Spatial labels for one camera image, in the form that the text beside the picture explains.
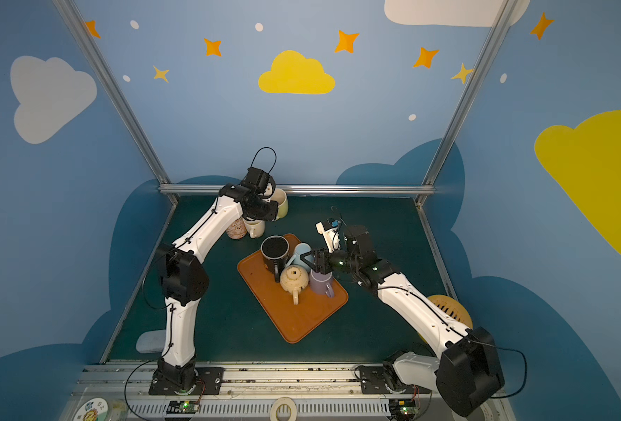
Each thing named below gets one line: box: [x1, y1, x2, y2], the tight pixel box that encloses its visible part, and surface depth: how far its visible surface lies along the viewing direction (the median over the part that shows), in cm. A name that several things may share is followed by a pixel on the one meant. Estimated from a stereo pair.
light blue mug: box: [285, 242, 315, 272], surface depth 95 cm
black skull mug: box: [260, 235, 291, 283], surface depth 92 cm
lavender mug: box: [309, 269, 336, 299], surface depth 89 cm
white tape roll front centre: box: [269, 396, 298, 421], surface depth 72 cm
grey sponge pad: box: [135, 329, 166, 354], surface depth 80 cm
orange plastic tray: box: [236, 235, 349, 344], surface depth 91 cm
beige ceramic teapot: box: [279, 264, 310, 306], surface depth 88 cm
